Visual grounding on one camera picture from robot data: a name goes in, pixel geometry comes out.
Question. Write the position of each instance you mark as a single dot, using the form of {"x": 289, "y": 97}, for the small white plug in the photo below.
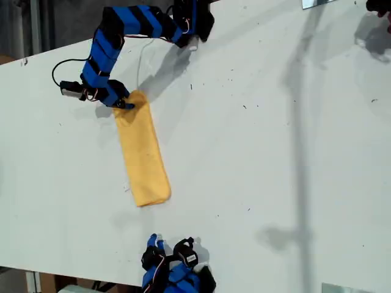
{"x": 194, "y": 44}

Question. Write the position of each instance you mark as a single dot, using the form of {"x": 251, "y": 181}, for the grey metal rack post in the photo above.
{"x": 35, "y": 27}

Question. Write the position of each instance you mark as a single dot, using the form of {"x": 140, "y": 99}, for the white table leg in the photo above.
{"x": 32, "y": 282}

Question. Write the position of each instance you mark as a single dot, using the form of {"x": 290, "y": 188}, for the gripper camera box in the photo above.
{"x": 187, "y": 258}
{"x": 68, "y": 90}

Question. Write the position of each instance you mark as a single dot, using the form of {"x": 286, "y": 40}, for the person's hand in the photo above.
{"x": 385, "y": 7}

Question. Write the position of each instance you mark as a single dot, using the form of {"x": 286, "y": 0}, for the white container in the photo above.
{"x": 76, "y": 289}

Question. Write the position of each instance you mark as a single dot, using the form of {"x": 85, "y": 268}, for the yellow square towel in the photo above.
{"x": 143, "y": 152}

